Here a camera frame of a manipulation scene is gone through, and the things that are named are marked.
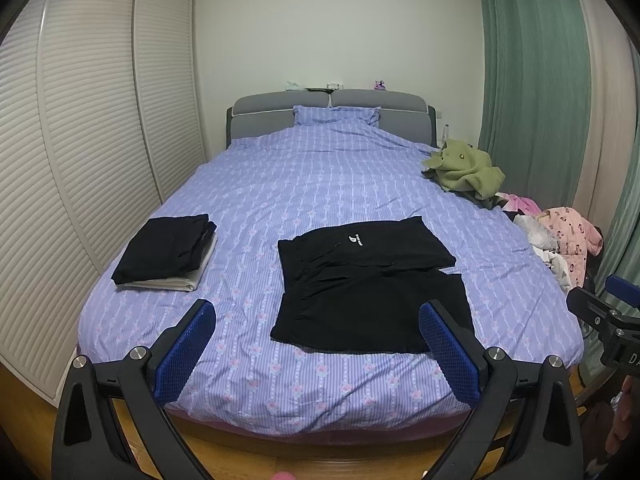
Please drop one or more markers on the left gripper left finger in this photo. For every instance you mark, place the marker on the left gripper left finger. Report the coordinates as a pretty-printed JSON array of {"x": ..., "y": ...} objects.
[{"x": 89, "y": 442}]

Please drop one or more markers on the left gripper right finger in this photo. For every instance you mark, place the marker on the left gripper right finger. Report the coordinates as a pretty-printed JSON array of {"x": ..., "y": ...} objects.
[{"x": 526, "y": 409}]

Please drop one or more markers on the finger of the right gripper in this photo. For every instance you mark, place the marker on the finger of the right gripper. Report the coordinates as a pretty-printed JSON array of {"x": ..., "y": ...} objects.
[
  {"x": 589, "y": 308},
  {"x": 623, "y": 290}
]

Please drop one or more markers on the black pants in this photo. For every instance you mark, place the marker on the black pants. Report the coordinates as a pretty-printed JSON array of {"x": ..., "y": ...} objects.
[{"x": 358, "y": 288}]

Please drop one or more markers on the person's right hand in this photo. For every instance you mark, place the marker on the person's right hand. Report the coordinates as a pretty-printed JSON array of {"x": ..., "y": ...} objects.
[{"x": 627, "y": 411}]

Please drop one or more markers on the pink patterned garment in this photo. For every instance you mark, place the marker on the pink patterned garment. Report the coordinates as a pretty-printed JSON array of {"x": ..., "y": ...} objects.
[{"x": 577, "y": 239}]

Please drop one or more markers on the white grey garment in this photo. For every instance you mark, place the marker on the white grey garment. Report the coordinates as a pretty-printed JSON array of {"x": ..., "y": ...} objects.
[{"x": 547, "y": 248}]

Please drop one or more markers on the magenta pink cloth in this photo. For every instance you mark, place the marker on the magenta pink cloth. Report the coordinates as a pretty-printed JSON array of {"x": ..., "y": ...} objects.
[{"x": 514, "y": 203}]

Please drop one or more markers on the olive green jacket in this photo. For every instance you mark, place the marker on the olive green jacket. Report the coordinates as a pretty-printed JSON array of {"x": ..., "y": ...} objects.
[{"x": 459, "y": 168}]

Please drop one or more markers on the folded grey cloth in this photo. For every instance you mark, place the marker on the folded grey cloth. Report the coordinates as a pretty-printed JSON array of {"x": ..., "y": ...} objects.
[{"x": 186, "y": 282}]

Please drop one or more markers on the green curtain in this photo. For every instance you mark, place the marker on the green curtain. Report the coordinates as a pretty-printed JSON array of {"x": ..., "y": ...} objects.
[{"x": 561, "y": 113}]

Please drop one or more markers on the folded black clothes stack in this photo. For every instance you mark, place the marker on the folded black clothes stack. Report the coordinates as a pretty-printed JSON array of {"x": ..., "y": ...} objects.
[{"x": 165, "y": 247}]

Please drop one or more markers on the grey padded headboard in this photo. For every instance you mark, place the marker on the grey padded headboard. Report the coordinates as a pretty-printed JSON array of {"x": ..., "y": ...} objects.
[{"x": 399, "y": 113}]

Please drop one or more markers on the small purple toy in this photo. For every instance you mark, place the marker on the small purple toy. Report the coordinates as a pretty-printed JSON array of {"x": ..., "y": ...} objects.
[{"x": 380, "y": 84}]

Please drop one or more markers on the purple floral pillow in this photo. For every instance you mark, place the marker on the purple floral pillow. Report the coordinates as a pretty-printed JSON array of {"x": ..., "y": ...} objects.
[{"x": 307, "y": 115}]

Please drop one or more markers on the white louvered wardrobe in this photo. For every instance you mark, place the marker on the white louvered wardrobe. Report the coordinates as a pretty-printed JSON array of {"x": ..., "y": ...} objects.
[{"x": 99, "y": 126}]

